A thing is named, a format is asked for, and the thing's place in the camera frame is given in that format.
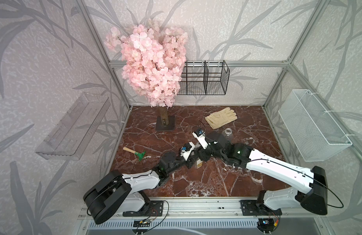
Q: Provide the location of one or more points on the clear acrylic wall shelf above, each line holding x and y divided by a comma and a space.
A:
72, 135

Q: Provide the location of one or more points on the clear bottle with yellow label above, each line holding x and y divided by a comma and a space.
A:
198, 163

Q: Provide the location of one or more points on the green toy rake wooden handle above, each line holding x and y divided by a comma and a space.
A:
140, 155

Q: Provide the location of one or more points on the aluminium mounting rail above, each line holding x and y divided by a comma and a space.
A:
210, 207

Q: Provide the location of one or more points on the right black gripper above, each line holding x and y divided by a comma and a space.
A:
202, 157

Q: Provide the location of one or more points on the white mesh basket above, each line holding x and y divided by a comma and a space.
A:
316, 134

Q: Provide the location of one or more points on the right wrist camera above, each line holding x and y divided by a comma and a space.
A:
199, 134

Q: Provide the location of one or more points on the clear bottle with blue label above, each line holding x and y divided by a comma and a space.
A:
228, 134

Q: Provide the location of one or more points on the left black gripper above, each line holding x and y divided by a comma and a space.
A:
190, 162

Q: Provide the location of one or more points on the black wire basket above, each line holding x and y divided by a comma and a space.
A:
204, 78

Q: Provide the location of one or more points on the beige work glove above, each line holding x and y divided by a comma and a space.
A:
221, 118

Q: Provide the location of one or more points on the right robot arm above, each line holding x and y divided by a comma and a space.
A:
308, 188

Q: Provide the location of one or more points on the pink artificial blossom tree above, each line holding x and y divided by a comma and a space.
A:
154, 63

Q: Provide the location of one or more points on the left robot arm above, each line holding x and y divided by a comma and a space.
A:
118, 192

